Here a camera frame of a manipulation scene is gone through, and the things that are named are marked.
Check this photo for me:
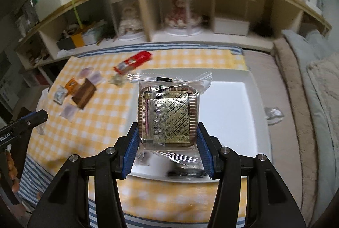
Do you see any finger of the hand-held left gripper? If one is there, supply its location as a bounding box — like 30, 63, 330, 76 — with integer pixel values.
11, 109, 49, 130

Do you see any clear-wrapped square pastry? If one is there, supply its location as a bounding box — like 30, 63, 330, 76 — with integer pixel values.
127, 70, 214, 178

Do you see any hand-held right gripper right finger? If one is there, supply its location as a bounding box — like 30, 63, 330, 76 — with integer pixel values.
196, 122, 308, 228

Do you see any grey blanket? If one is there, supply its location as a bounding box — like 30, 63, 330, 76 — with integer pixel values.
282, 29, 339, 191

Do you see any pink bed sheet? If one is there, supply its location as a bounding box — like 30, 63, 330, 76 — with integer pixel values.
242, 49, 305, 226

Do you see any beige fluffy blanket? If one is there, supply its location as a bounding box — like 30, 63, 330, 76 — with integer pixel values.
273, 37, 322, 223

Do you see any dark grey box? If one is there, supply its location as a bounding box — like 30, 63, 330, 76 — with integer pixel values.
56, 37, 75, 51

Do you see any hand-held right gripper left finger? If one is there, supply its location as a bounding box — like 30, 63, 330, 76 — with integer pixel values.
26, 122, 141, 228

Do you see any crumpled pale snack wrapper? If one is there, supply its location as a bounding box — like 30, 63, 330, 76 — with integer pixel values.
110, 74, 128, 88

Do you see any crumpled clear wrapper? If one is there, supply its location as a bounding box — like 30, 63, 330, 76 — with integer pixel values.
265, 107, 285, 125

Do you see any doll in red dress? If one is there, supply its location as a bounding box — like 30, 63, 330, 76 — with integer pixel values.
162, 0, 204, 35

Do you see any red snack packet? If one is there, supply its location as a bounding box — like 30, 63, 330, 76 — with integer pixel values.
113, 51, 153, 75

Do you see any white square tray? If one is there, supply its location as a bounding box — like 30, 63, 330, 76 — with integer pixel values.
127, 69, 273, 182

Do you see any person's left hand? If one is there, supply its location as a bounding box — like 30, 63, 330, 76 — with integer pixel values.
5, 151, 19, 193

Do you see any pale green box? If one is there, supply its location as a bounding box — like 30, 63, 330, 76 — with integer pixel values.
81, 22, 106, 45

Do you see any wooden shelf unit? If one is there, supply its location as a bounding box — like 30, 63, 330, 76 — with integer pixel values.
14, 0, 333, 69

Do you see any small silver snack packet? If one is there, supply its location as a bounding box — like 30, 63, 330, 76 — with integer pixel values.
54, 86, 68, 104

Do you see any blue striped cloth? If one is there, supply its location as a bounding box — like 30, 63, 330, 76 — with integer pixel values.
20, 45, 245, 228

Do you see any yellow checked tablecloth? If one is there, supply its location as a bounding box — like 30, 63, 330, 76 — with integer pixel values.
25, 46, 251, 218

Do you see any green stick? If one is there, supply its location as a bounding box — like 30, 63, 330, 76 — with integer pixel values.
71, 0, 82, 28

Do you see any brown snack packet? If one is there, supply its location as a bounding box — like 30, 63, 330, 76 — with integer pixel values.
71, 78, 97, 109

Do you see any orange box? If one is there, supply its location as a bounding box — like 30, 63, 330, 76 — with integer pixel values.
71, 28, 85, 48

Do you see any orange snack packet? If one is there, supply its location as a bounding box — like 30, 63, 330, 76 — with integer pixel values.
64, 78, 80, 94

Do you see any doll in cream dress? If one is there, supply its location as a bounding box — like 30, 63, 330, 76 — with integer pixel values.
117, 0, 146, 40

